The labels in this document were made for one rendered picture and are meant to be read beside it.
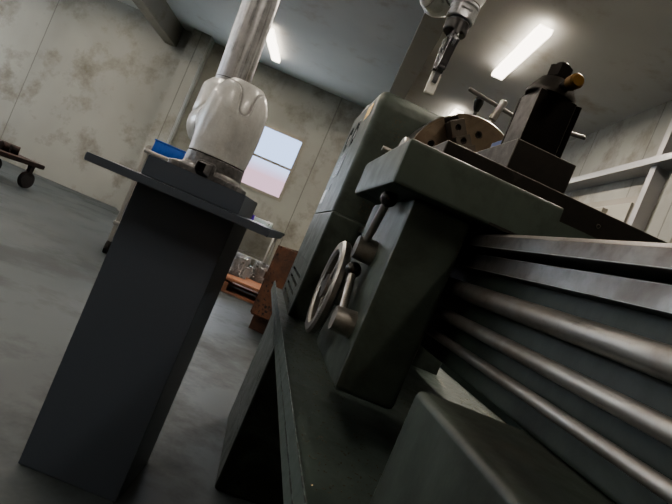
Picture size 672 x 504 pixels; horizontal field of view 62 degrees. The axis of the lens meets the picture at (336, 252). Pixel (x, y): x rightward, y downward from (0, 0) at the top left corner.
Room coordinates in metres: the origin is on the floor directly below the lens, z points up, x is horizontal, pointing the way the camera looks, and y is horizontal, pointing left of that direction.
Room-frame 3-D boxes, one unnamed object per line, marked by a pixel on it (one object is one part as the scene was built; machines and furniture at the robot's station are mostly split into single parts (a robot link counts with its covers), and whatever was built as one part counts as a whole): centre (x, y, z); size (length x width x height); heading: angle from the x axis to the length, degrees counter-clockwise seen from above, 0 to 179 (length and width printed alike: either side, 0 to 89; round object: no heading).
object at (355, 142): (1.91, -0.14, 1.06); 0.59 x 0.48 x 0.39; 8
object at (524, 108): (0.90, -0.22, 1.07); 0.07 x 0.07 x 0.10; 8
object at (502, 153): (0.92, -0.22, 1.00); 0.20 x 0.10 x 0.05; 8
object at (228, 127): (1.46, 0.38, 0.97); 0.18 x 0.16 x 0.22; 25
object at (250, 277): (5.56, 0.41, 0.17); 1.16 x 0.81 x 0.34; 93
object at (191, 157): (1.43, 0.38, 0.83); 0.22 x 0.18 x 0.06; 2
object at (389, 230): (0.84, -0.07, 0.73); 0.27 x 0.12 x 0.27; 8
